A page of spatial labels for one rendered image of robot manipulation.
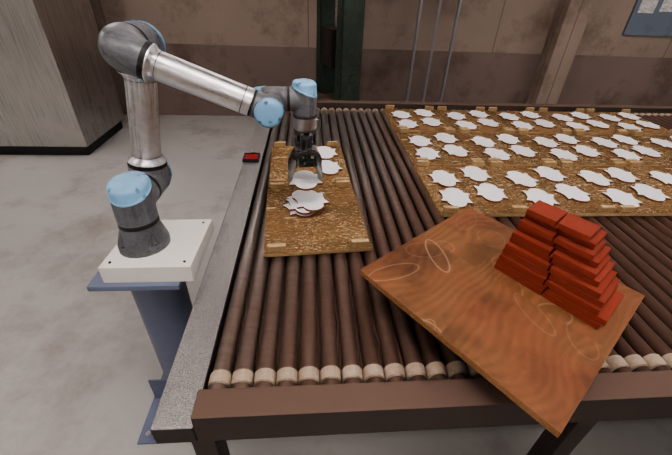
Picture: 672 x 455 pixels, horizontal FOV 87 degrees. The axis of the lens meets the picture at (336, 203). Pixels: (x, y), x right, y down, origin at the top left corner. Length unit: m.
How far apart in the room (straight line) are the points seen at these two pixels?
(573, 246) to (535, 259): 0.09
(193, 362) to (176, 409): 0.11
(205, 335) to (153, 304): 0.42
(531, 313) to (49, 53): 4.10
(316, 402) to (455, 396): 0.29
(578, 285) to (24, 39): 4.27
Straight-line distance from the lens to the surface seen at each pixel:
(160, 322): 1.44
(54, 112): 4.44
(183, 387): 0.93
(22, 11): 4.25
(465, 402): 0.88
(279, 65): 4.93
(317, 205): 1.28
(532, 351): 0.89
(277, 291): 1.05
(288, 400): 0.83
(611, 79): 6.45
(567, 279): 0.98
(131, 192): 1.16
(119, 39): 1.06
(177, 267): 1.17
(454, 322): 0.87
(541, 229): 0.98
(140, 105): 1.21
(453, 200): 1.47
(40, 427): 2.20
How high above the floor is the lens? 1.68
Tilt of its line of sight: 33 degrees down
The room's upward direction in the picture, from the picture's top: 2 degrees clockwise
